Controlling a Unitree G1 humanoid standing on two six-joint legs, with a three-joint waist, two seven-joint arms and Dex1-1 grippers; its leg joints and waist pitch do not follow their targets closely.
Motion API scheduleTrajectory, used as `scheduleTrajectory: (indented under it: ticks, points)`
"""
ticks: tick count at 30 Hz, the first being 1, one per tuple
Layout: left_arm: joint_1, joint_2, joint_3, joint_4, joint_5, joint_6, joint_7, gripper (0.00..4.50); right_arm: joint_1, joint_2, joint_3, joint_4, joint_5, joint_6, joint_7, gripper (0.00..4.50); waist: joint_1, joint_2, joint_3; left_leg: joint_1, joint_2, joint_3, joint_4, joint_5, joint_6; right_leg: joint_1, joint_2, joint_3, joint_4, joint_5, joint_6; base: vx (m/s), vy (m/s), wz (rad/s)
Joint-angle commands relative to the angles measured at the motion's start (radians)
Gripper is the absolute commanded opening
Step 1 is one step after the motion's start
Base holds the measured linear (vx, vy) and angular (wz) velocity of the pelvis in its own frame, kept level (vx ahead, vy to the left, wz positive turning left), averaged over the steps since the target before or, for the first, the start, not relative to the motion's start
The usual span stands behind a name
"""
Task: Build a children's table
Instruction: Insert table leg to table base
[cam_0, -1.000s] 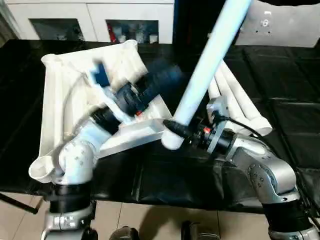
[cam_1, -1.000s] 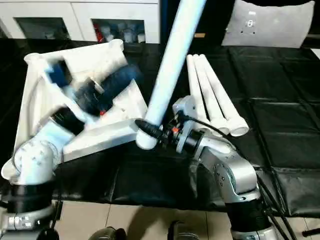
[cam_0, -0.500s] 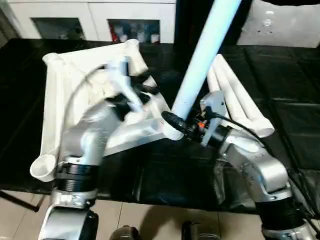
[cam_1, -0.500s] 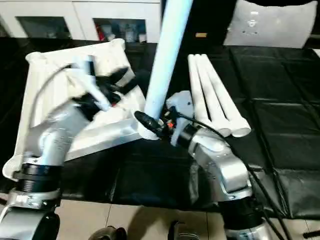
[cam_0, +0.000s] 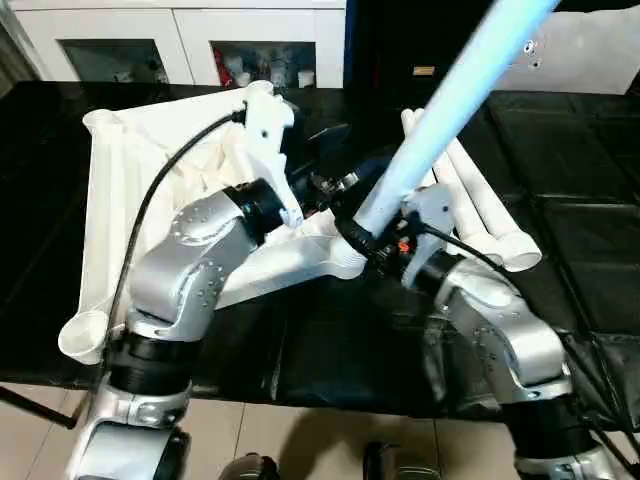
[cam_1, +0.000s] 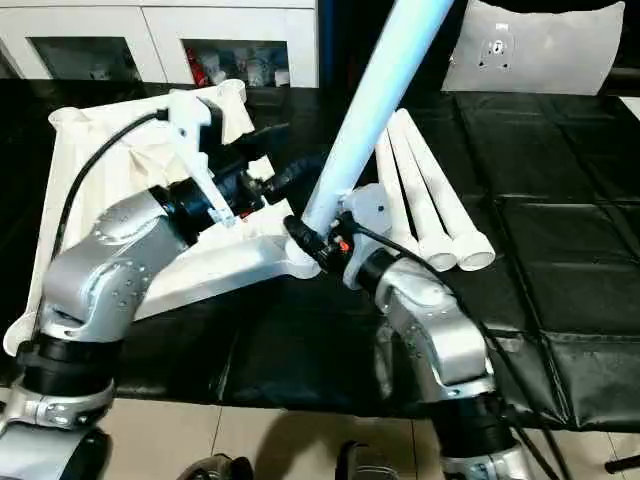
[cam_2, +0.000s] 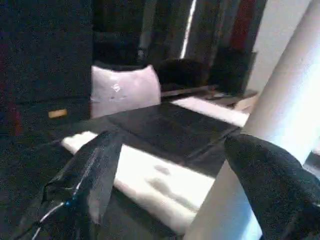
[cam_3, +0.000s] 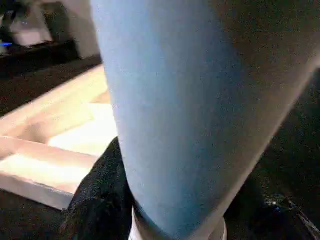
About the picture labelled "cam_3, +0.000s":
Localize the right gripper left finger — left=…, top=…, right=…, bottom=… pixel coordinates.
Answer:
left=57, top=137, right=136, bottom=240

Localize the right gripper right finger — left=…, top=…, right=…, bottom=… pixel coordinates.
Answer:
left=222, top=179, right=320, bottom=240

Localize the white plastic table top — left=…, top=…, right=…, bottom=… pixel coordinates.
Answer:
left=0, top=63, right=118, bottom=211

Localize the white plastic table leg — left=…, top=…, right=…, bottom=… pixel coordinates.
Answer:
left=89, top=0, right=320, bottom=240

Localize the black padded work mat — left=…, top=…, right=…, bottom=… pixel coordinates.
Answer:
left=0, top=54, right=320, bottom=240

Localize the white appliance box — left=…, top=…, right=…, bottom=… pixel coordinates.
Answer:
left=12, top=22, right=53, bottom=47

